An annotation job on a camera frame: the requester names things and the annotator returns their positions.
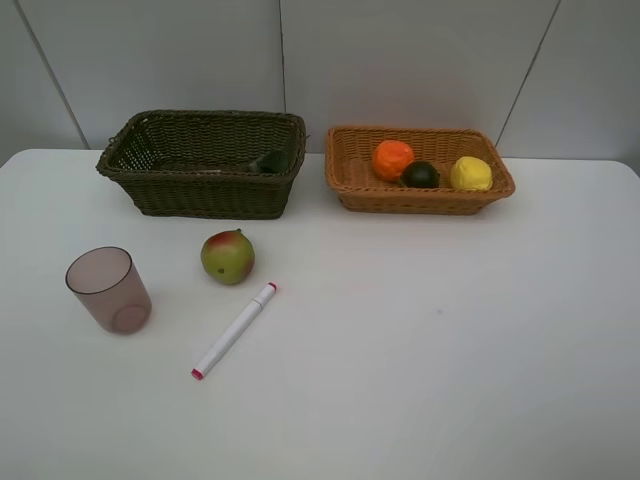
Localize white marker pink caps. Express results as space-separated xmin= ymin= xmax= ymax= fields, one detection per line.
xmin=191 ymin=282 xmax=278 ymax=381

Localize dark green pump bottle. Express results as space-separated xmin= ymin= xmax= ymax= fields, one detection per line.
xmin=238 ymin=149 xmax=290 ymax=175

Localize green red mango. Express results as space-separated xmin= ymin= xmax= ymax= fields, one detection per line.
xmin=200 ymin=229 xmax=255 ymax=285

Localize orange tangerine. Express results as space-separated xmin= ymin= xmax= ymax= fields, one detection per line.
xmin=372 ymin=140 xmax=415 ymax=182

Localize dark purple mangosteen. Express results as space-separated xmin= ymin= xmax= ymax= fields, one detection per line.
xmin=399 ymin=161 xmax=440 ymax=189

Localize yellow lemon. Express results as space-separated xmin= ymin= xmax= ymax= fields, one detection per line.
xmin=450 ymin=156 xmax=493 ymax=191

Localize translucent pink plastic cup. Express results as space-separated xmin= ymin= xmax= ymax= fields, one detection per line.
xmin=65 ymin=246 xmax=152 ymax=335

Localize orange wicker basket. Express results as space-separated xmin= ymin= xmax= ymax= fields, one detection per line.
xmin=325 ymin=126 xmax=515 ymax=215

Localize dark brown wicker basket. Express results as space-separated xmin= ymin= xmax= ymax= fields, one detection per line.
xmin=96 ymin=110 xmax=307 ymax=220

